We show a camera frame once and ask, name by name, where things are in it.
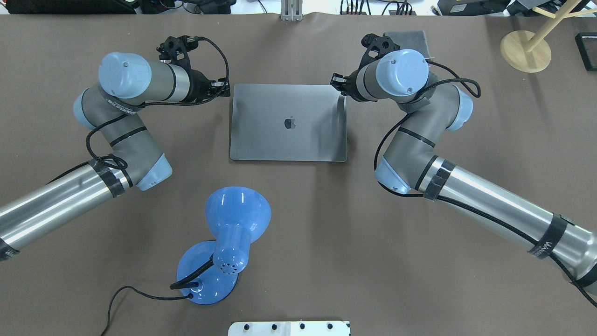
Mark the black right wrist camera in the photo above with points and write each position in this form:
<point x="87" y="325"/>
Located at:
<point x="376" y="48"/>

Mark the aluminium frame post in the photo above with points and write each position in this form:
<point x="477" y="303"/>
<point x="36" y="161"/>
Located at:
<point x="291" y="10"/>

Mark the folded grey cloth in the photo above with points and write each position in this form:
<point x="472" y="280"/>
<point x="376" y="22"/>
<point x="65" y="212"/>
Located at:
<point x="416" y="40"/>

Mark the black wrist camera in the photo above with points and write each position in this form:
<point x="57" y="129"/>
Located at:
<point x="175" y="49"/>
<point x="376" y="48"/>

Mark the wooden cup stand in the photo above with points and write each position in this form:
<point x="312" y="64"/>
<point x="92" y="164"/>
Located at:
<point x="529" y="52"/>

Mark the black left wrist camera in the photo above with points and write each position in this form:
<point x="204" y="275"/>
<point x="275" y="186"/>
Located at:
<point x="175" y="49"/>

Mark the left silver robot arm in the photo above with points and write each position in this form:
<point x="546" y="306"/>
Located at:
<point x="123" y="152"/>

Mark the black flat device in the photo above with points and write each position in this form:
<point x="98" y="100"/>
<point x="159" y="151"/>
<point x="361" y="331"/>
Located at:
<point x="587" y="46"/>

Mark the grey laptop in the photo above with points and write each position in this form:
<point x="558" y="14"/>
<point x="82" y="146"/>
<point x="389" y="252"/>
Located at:
<point x="288" y="122"/>

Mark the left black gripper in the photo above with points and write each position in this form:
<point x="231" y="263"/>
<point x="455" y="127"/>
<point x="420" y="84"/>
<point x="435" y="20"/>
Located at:
<point x="200" y="86"/>

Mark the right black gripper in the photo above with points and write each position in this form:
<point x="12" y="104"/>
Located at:
<point x="350" y="82"/>

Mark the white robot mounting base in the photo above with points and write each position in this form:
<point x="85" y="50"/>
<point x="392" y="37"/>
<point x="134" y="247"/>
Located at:
<point x="290" y="328"/>

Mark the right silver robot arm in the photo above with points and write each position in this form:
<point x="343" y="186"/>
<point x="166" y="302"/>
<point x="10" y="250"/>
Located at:
<point x="410" y="168"/>

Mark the blue desk lamp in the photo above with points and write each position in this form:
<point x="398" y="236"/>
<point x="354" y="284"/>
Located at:
<point x="208" y="271"/>

